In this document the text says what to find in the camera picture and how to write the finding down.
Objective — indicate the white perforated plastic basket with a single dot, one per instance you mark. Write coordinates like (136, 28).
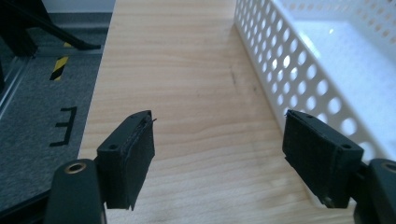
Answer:
(317, 62)

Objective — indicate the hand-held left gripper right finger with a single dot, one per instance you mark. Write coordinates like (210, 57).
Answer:
(317, 161)

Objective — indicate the black metal stand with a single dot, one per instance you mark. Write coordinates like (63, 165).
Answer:
(28, 28)

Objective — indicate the black floor tape mark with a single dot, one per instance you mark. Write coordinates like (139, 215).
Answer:
(65, 126)

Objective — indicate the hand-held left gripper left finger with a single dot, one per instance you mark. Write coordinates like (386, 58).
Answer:
(124, 165)

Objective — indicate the yellow black striped floor tape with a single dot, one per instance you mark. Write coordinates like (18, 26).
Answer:
(59, 67)

